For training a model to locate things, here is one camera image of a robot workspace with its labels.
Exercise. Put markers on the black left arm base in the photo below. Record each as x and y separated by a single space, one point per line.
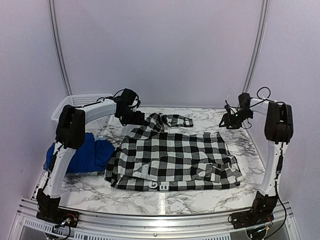
49 210

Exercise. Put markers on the blue pleated skirt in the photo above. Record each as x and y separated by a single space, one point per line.
87 155

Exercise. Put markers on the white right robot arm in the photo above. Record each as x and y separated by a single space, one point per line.
278 131

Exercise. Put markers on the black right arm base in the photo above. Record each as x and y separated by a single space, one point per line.
260 212

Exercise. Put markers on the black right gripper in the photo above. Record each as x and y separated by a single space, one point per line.
227 121

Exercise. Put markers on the white plastic laundry basket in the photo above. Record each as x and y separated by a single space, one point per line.
80 100

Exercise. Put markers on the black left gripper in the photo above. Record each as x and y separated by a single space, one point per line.
138 119

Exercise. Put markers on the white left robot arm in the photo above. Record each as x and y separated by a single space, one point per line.
70 135

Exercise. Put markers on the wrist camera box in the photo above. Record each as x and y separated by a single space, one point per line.
244 100
128 96

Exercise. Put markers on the left aluminium wall post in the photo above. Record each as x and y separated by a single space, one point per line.
58 47

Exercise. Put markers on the right aluminium wall post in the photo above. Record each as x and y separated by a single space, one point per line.
257 45

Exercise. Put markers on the aluminium front frame rail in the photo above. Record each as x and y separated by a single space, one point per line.
106 226

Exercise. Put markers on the aluminium wall post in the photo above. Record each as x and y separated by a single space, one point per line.
257 45
58 47

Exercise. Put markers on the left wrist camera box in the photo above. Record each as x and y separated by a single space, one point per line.
128 96

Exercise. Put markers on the black white checkered cloth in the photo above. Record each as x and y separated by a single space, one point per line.
150 158

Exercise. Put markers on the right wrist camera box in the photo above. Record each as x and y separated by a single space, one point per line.
244 100

